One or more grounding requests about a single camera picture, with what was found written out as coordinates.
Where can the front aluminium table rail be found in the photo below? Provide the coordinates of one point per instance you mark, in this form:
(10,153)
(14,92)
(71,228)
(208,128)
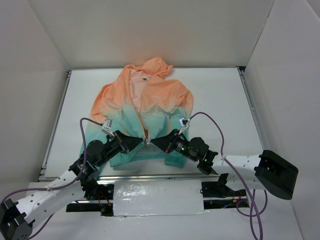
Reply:
(160,177)

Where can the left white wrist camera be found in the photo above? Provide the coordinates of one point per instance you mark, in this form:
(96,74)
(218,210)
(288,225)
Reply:
(106,127)

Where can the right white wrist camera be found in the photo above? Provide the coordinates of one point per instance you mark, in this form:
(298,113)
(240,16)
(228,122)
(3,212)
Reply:
(185,124)

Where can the left aluminium table rail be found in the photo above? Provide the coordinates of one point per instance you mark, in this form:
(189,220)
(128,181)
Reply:
(41,176)

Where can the aluminium table rail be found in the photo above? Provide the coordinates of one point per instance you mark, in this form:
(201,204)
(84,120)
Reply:
(253,108)
(160,177)
(41,176)

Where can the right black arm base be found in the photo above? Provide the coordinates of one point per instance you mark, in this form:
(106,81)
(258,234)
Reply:
(216,195)

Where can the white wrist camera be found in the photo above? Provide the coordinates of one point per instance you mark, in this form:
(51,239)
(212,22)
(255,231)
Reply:
(106,127)
(185,124)

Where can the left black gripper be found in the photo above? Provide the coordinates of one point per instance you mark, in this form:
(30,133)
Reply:
(122,142)

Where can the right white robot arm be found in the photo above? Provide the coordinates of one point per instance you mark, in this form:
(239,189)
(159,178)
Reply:
(266,171)

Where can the orange and teal hooded jacket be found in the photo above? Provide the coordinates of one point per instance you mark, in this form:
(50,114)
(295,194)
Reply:
(142,103)

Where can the white foil-taped cover panel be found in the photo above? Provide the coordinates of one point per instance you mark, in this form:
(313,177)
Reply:
(158,198)

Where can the right aluminium table rail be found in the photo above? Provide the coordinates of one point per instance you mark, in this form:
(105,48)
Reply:
(253,108)

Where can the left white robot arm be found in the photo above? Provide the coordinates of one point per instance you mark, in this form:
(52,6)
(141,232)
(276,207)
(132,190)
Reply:
(19,218)

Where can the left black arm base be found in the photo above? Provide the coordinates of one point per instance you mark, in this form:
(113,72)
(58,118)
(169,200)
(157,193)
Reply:
(102,193)

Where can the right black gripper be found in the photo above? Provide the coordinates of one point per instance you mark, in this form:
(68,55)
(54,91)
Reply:
(171,141)

